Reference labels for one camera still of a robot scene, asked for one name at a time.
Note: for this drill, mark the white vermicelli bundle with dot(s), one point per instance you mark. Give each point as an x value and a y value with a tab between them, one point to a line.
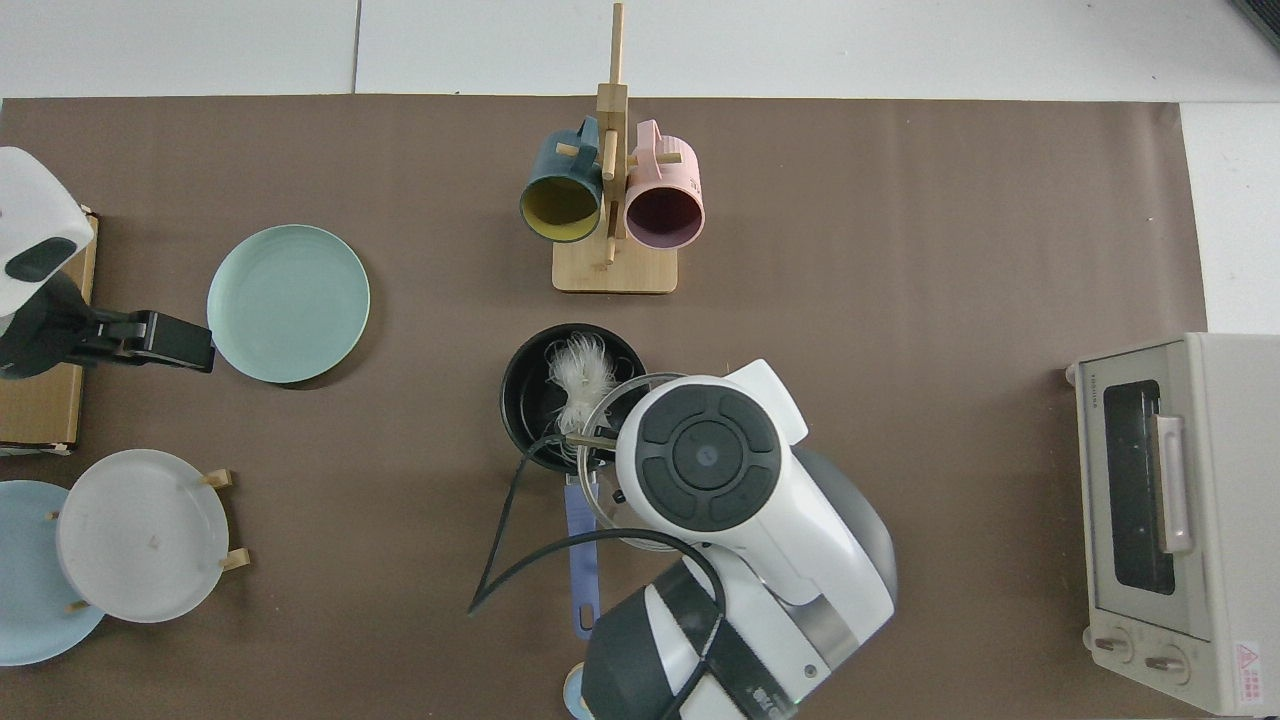
582	375

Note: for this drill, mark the glass lid with blue knob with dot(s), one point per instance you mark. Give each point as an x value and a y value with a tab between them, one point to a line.
600	500

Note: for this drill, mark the green plate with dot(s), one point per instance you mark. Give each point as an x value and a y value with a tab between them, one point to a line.
290	305

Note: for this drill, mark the white plate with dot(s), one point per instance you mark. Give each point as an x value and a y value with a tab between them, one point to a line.
140	535

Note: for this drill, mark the wooden plate rack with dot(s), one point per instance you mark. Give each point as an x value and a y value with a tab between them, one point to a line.
236	559

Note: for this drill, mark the light blue plate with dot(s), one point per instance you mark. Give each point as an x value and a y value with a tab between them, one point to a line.
25	580

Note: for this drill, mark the wooden cup stand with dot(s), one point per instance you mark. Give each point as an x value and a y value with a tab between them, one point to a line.
615	270

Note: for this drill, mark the small blue round thing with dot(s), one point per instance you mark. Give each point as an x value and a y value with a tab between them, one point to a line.
572	692

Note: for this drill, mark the dark teal cup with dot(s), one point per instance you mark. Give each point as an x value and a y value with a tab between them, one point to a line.
560	165

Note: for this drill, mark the pink cup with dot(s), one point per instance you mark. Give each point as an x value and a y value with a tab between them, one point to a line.
670	170

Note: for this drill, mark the brown table cloth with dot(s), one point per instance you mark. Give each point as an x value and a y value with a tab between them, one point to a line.
900	250

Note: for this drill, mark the pale toaster oven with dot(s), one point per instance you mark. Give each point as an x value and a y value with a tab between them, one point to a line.
1235	560

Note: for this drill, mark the black flat object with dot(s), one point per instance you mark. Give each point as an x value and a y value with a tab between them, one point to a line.
1262	18

